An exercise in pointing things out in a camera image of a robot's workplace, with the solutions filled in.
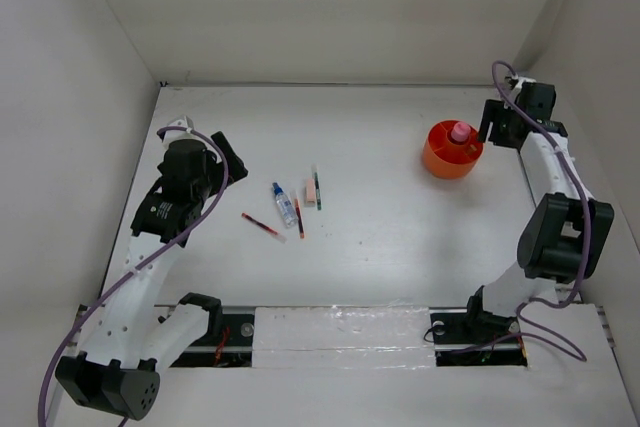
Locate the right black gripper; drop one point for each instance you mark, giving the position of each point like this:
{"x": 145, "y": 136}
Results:
{"x": 494, "y": 110}

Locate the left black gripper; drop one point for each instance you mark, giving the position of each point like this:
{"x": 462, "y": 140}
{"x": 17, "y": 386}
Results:
{"x": 234, "y": 164}

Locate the pink capped clear tube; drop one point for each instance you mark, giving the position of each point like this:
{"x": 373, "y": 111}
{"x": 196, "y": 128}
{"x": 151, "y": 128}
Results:
{"x": 460, "y": 132}

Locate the pink eraser block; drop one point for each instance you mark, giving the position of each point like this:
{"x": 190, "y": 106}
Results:
{"x": 310, "y": 196}

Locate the green pen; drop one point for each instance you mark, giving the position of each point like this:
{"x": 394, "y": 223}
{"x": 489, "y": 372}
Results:
{"x": 315, "y": 176}

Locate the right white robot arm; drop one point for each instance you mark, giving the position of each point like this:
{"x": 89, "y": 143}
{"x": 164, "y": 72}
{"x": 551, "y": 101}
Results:
{"x": 563, "y": 240}

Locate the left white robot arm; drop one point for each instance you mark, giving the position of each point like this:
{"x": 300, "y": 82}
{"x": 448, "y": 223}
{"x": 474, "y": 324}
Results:
{"x": 118, "y": 368}

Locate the orange round organizer container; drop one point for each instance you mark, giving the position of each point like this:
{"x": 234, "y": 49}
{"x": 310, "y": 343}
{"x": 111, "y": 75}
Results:
{"x": 447, "y": 160}

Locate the blue capped spray bottle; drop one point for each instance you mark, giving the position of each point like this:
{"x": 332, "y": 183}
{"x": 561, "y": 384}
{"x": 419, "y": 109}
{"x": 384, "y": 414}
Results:
{"x": 284, "y": 205}

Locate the dark red pen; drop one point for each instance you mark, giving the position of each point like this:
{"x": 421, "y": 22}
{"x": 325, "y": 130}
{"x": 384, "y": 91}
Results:
{"x": 269, "y": 230}

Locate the orange red pen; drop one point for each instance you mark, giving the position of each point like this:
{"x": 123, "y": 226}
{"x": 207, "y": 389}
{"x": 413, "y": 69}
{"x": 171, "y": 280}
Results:
{"x": 297, "y": 208}

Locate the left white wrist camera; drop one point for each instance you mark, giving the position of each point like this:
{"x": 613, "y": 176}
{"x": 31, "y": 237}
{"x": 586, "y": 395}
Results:
{"x": 179, "y": 129}

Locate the black metal base rail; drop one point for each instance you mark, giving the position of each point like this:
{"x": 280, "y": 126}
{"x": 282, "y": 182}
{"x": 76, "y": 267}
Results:
{"x": 302, "y": 338}

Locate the right side aluminium rail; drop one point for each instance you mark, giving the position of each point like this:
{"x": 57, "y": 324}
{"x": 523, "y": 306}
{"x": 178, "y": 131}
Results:
{"x": 606, "y": 326}

